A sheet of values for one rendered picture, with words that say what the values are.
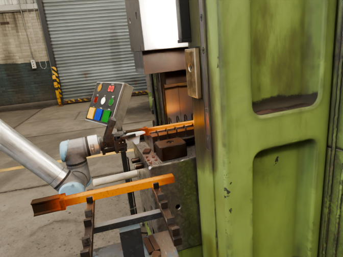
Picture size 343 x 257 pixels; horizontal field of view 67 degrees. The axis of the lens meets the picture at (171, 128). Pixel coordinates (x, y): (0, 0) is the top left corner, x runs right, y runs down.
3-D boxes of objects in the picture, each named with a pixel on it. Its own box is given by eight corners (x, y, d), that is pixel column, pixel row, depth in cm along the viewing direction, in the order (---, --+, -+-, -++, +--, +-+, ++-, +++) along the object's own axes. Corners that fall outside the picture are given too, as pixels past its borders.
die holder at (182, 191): (160, 257, 116) (148, 167, 104) (142, 211, 151) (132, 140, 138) (265, 223, 132) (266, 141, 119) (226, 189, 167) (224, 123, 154)
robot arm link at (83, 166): (68, 194, 112) (62, 168, 109) (73, 182, 123) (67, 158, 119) (90, 190, 113) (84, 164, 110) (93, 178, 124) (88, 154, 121)
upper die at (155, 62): (144, 74, 108) (141, 51, 106) (135, 72, 127) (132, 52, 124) (232, 63, 120) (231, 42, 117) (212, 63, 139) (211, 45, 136)
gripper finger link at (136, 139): (146, 141, 123) (127, 145, 121) (144, 129, 122) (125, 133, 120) (147, 143, 121) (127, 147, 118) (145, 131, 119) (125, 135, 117)
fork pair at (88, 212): (84, 227, 68) (82, 221, 68) (86, 215, 73) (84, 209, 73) (168, 207, 73) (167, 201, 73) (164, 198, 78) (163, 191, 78)
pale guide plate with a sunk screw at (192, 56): (197, 98, 90) (193, 48, 86) (187, 95, 99) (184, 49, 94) (202, 98, 91) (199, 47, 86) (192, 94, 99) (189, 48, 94)
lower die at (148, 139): (153, 152, 119) (151, 135, 116) (144, 140, 137) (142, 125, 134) (234, 135, 130) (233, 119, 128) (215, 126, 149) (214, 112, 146)
